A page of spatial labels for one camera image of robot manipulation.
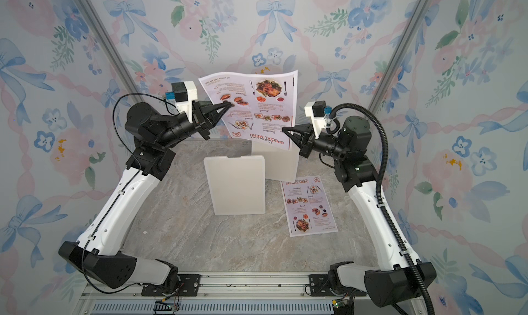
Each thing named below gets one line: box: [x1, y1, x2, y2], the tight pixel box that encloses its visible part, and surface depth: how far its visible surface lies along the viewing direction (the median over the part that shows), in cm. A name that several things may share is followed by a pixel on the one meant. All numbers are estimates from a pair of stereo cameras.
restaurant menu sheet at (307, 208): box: [280, 174, 339, 238], surface depth 97 cm
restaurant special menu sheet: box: [198, 69, 299, 150], surface depth 50 cm
